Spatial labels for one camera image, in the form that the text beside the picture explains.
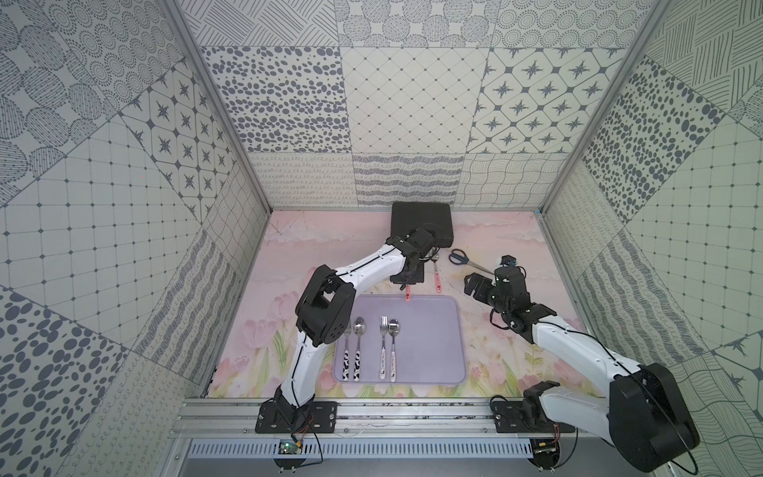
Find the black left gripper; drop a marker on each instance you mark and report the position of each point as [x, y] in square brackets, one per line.
[408, 276]

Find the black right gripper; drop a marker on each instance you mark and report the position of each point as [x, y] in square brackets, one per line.
[485, 283]

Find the cow pattern handle spoon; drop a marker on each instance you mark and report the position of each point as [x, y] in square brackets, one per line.
[359, 330]

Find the cow pattern handle fork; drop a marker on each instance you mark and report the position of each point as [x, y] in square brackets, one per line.
[346, 357]

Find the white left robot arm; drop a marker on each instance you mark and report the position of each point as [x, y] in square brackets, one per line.
[323, 311]

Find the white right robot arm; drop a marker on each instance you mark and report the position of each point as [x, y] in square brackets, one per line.
[640, 409]

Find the black plastic tool case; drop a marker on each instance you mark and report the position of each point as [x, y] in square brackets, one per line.
[435, 218]

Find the lilac plastic tray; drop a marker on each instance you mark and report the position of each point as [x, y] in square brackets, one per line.
[430, 347]

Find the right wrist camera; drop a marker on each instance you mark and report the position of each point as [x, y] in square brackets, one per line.
[509, 261]

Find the blue handled scissors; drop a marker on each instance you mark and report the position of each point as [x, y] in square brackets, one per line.
[460, 258]

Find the pink strawberry handle spoon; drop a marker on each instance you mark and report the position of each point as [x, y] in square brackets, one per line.
[436, 273]

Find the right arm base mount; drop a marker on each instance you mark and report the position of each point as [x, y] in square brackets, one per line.
[526, 415]

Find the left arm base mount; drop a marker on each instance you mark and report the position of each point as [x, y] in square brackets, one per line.
[280, 417]

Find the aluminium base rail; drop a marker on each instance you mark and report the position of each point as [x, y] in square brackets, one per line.
[467, 417]

